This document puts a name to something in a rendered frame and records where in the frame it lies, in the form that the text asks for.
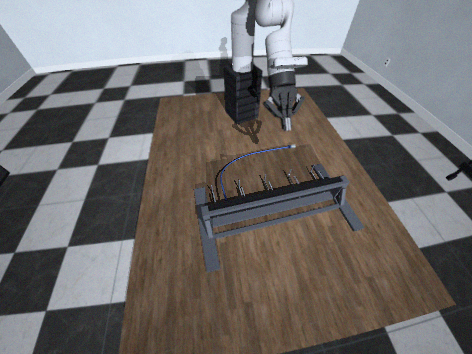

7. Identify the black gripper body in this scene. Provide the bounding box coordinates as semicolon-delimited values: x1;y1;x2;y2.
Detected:
268;71;298;107

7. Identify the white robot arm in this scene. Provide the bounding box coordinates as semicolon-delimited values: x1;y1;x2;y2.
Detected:
231;0;307;77

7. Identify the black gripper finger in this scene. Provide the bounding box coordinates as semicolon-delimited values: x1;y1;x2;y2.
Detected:
263;93;289;131
286;92;305;131

